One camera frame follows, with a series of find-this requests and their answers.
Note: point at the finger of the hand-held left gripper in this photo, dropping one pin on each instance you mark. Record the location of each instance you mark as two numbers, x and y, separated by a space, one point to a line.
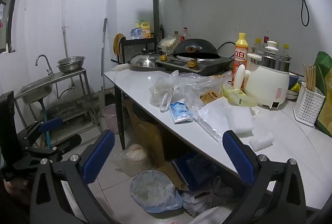
70 141
51 124

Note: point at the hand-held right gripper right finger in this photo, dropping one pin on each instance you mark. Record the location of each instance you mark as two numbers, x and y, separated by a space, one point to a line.
238 159

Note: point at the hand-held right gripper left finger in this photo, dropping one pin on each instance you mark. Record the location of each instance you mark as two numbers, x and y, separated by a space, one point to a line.
98 156

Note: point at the large white foam block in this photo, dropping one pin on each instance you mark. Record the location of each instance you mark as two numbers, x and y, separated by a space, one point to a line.
240 121

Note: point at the trash bin with clear liner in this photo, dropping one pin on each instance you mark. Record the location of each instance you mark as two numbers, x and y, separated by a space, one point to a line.
153 190

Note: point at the blue tissue packet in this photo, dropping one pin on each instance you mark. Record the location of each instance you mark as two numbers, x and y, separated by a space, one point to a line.
180 112

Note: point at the person's left forearm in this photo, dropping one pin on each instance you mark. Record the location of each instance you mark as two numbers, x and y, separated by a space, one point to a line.
13 211

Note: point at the person's left hand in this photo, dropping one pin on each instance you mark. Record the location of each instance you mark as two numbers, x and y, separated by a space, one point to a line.
15 186

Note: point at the small white foam block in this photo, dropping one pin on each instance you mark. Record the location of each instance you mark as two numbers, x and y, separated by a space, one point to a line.
262 141

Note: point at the clear bag with white object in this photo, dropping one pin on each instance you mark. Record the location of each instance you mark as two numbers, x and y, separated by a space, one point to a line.
134 154

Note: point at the pink waste basket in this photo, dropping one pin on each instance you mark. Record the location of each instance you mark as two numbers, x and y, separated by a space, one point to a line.
110 120

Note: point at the stainless steel sink stand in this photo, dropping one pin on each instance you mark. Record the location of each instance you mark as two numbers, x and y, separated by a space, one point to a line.
36 86

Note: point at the black table leg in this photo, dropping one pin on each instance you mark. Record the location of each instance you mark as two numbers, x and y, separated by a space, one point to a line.
119 120

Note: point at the blue printed box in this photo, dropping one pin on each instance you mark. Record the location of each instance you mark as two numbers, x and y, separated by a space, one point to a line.
197 169

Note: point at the white plastic bag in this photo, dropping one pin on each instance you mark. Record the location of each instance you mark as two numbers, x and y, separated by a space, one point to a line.
205 200

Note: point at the brown cardboard box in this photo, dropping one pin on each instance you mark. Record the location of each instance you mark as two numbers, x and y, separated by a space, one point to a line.
147 135

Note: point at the yellow green plastic bag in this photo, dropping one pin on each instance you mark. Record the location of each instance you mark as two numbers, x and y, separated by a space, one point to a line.
238 99

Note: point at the chrome faucet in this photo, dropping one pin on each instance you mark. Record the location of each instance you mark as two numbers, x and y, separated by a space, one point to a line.
47 64

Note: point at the steel bowl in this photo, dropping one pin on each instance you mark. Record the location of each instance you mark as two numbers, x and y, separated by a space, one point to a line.
72 60

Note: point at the brown snack packet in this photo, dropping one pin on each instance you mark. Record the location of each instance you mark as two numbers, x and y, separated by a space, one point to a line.
210 96

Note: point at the flat cardboard piece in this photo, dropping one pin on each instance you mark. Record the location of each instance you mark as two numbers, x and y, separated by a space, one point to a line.
168 174

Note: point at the white electric cooker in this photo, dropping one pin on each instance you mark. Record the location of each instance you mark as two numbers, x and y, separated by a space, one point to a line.
267 83

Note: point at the large clear plastic bag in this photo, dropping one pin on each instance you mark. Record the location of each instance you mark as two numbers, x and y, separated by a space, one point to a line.
197 83

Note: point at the white chopstick basket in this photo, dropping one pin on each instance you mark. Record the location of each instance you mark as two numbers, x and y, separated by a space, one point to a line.
308 107

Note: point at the white cutting board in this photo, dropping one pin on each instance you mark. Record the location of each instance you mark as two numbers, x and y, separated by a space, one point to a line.
120 67

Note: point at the yellow sponge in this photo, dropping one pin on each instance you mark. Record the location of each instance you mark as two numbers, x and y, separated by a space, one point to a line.
296 87

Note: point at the crumpled clear plastic bag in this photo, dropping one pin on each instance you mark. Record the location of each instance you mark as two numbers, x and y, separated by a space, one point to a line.
160 89

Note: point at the blue bowl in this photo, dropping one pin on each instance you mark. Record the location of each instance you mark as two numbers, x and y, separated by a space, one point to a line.
293 80

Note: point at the black cooktop with gold knobs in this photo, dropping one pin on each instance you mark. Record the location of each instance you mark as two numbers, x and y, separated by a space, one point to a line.
207 64

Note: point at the orange dish soap bottle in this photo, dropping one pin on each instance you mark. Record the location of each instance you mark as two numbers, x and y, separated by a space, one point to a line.
240 58

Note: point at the yellow brown pot holder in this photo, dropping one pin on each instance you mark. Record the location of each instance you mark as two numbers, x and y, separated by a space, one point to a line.
118 43

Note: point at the steel pan lid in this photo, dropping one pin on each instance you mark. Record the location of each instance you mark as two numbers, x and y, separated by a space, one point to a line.
145 60

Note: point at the bundle of wooden chopsticks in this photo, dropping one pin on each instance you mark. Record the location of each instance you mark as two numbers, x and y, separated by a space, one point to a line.
310 78

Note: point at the window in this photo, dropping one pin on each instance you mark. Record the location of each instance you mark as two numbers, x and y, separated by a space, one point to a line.
6 19

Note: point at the yellow capped seasoning bottle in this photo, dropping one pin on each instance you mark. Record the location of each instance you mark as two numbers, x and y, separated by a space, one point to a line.
285 49
257 45

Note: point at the black metal rack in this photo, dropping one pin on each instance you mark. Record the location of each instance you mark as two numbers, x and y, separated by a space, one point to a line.
134 41

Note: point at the black wok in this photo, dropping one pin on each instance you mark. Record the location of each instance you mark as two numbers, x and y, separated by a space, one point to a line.
197 45

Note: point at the red capped seasoning bottle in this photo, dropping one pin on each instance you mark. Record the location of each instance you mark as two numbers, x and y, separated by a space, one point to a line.
265 40

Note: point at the blue carton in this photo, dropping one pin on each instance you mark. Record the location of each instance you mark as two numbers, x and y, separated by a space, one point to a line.
136 33

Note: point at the yellow pump bottle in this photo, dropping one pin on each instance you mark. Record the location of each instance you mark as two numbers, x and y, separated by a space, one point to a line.
138 24

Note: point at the clear bag of food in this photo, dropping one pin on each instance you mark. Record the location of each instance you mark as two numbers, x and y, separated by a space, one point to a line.
167 43

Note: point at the yellow detergent jug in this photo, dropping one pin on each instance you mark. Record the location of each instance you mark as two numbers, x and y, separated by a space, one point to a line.
145 30

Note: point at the red capped oil bottle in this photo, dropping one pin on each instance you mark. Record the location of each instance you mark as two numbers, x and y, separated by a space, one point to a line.
185 34

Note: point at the small clear bottle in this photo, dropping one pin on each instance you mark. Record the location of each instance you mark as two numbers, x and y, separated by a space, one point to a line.
176 35

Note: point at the dark vertical pole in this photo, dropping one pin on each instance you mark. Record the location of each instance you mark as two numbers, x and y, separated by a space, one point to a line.
155 6

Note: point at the white wall pipe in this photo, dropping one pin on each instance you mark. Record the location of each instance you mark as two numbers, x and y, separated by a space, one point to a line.
64 19

